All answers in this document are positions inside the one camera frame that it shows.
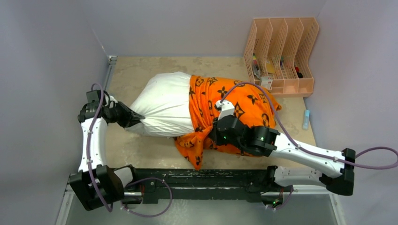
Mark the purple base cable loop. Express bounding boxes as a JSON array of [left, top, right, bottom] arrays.
[[120, 177, 174, 218]]

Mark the small white red box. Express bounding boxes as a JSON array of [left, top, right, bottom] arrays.
[[260, 76, 273, 91]]

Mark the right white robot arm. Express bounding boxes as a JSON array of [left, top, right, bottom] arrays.
[[209, 115, 355, 196]]

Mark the white pillow insert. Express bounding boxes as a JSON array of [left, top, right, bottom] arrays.
[[125, 72, 194, 137]]

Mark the aluminium frame rail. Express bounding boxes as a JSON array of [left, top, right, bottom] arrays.
[[69, 72, 353, 212]]

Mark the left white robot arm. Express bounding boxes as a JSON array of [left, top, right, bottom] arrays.
[[69, 90, 144, 211]]

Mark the light blue small tube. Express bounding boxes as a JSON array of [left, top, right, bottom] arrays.
[[302, 109, 310, 130]]

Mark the orange patterned pillowcase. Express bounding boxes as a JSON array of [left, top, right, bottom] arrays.
[[174, 75, 282, 170]]

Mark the pink mesh file organizer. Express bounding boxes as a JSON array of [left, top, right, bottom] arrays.
[[244, 17, 320, 98]]

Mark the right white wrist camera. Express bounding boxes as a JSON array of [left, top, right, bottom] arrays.
[[215, 100, 235, 120]]

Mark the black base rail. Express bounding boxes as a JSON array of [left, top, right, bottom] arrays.
[[121, 166, 293, 204]]

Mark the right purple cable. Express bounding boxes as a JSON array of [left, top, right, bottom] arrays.
[[221, 82, 398, 170]]

